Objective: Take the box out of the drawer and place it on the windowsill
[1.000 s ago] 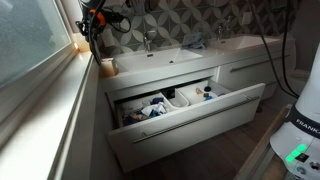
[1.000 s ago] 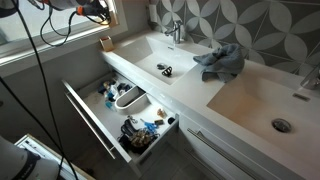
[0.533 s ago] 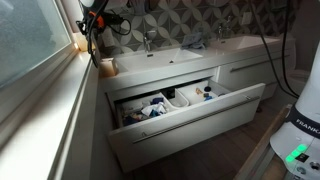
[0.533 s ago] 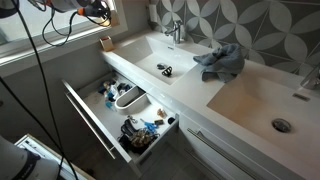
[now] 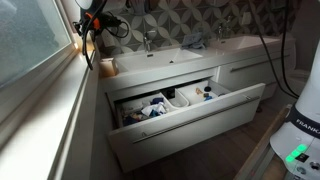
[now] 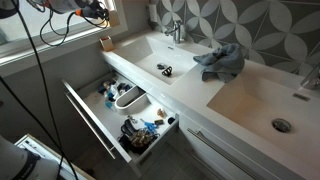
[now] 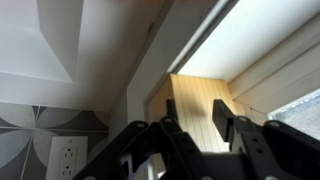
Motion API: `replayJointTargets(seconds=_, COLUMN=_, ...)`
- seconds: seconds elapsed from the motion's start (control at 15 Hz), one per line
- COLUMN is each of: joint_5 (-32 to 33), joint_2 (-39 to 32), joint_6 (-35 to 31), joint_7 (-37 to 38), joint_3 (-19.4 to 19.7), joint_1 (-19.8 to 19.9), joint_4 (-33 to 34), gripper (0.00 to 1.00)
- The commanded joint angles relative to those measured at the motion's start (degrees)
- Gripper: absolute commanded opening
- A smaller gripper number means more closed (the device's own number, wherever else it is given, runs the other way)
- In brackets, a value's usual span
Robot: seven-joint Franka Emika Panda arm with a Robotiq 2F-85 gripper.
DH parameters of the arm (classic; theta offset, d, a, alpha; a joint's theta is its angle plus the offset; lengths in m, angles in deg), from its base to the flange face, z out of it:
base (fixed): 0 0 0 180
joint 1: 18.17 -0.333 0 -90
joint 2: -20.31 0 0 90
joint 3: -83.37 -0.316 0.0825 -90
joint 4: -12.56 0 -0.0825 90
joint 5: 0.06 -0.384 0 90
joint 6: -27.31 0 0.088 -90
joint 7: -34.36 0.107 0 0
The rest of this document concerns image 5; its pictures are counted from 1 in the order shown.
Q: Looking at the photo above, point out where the blue cloth piece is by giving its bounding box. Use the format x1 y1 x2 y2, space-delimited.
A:
149 97 164 106

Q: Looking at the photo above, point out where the grey crumpled towel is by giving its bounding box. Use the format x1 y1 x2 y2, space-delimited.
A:
180 31 208 50

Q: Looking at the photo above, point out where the dark blue pouch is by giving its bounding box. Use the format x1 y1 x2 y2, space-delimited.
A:
123 114 139 127

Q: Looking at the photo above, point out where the wooden box holding black ring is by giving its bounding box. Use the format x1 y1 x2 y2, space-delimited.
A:
99 58 118 78

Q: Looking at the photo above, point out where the white rectangular sink basin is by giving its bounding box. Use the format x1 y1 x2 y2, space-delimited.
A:
114 48 204 74
209 34 281 52

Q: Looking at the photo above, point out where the white U-shaped drawer divider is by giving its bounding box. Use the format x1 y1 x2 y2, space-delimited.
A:
159 87 190 109

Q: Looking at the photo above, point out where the wooden robot mounting platform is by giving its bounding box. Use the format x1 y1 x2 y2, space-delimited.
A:
233 104 294 180

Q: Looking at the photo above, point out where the chrome sink faucet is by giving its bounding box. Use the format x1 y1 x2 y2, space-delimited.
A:
216 16 234 39
142 30 157 54

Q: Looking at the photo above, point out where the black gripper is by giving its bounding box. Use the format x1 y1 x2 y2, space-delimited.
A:
73 18 89 36

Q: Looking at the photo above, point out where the white closed drawer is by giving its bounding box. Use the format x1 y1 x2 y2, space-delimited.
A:
216 49 296 101

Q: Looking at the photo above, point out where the white open drawer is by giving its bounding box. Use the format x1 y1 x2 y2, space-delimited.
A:
105 78 267 174

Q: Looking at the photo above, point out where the crumpled white paper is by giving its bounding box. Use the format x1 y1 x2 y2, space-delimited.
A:
141 103 167 117

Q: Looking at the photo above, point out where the white wall outlet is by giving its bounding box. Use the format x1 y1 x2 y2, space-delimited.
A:
241 11 252 26

